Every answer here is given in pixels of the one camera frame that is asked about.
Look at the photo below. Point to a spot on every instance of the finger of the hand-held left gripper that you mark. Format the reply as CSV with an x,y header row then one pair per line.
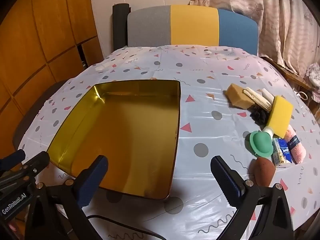
x,y
37,162
16,156

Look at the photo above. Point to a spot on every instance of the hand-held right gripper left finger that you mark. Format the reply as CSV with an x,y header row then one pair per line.
x,y
92,180

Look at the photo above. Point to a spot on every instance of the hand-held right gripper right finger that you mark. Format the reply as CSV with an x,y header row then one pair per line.
x,y
225,177

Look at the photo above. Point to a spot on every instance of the green silicone brush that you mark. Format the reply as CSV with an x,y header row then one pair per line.
x,y
261,145

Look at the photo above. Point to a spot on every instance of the gold-lined tin box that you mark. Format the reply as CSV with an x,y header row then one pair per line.
x,y
125,130

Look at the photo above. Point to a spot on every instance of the blue tissue packet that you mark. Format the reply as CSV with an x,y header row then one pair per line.
x,y
281,152

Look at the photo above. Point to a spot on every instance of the black scrunchie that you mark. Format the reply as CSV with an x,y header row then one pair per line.
x,y
258,116

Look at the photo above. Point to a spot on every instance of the brown sponge block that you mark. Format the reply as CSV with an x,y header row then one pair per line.
x,y
237,97

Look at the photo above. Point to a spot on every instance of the yellow sponge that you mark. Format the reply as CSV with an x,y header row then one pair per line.
x,y
280,116

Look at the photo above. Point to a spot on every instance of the beige cloth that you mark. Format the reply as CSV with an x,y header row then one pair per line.
x,y
257,98

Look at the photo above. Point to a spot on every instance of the white foam block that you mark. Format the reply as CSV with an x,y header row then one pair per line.
x,y
267,95

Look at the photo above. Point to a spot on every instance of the patterned white tablecloth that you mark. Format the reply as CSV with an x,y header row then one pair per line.
x,y
200,105

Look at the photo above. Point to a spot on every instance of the wooden side table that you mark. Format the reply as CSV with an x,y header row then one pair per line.
x,y
287,72

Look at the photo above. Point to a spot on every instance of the wooden panel cabinet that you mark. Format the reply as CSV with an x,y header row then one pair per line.
x,y
37,30

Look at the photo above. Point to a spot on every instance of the pile of clothes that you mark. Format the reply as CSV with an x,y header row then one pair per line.
x,y
313,80

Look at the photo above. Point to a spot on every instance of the grey yellow blue chair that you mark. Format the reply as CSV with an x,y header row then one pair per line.
x,y
192,25

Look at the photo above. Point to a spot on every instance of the black rolled mat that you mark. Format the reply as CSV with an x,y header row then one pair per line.
x,y
120,25

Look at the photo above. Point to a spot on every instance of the pink patterned curtain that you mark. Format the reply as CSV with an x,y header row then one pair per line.
x,y
287,17

